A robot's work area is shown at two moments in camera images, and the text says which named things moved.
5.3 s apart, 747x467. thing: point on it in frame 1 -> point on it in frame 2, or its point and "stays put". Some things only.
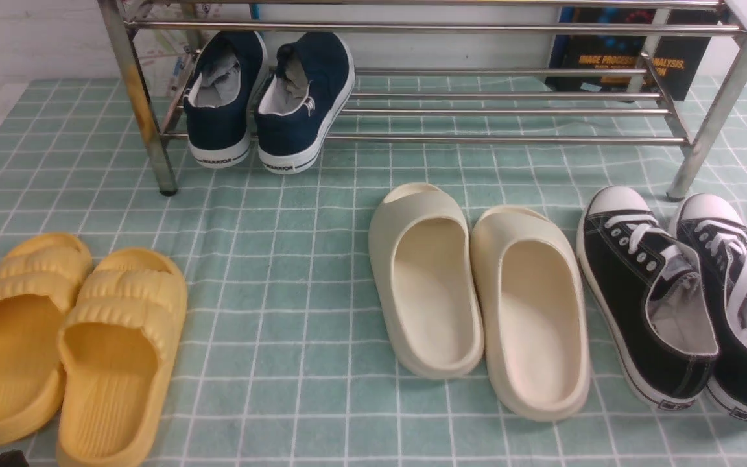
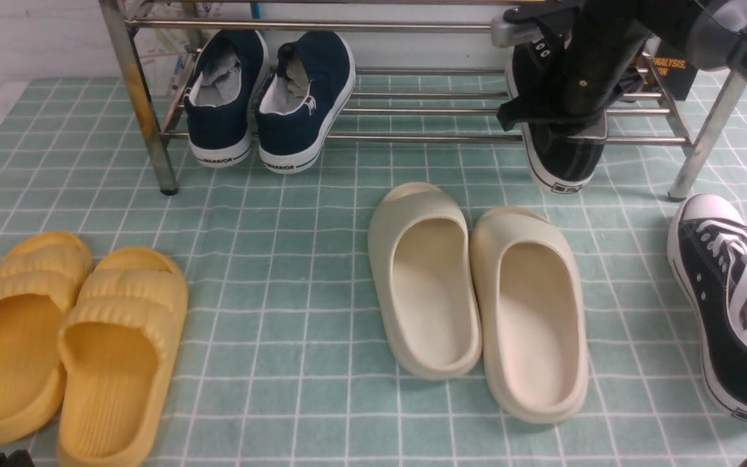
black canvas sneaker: (648, 295) -> (565, 157)
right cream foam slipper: (531, 287) stays put
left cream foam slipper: (420, 240) stays put
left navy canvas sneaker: (229, 82) stays put
